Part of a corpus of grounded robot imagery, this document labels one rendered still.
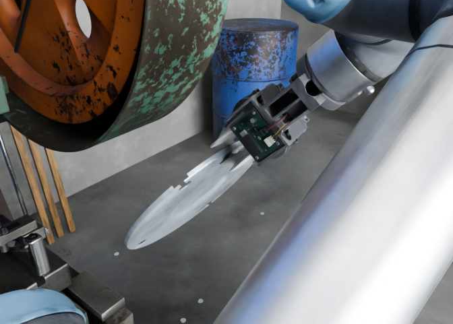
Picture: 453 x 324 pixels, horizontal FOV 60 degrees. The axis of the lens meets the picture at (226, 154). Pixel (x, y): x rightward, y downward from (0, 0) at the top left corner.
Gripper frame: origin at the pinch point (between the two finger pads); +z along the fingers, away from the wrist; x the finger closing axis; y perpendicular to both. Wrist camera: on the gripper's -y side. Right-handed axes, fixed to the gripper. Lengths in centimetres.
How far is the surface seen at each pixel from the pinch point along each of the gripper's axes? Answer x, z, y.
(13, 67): -47, 43, -10
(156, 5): -21.8, -6.9, 0.7
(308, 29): -42, 91, -313
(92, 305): 7.9, 48.2, 7.4
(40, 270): -5, 50, 11
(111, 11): -31.8, 6.9, -7.7
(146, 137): -42, 166, -145
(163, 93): -15.1, 8.4, -6.9
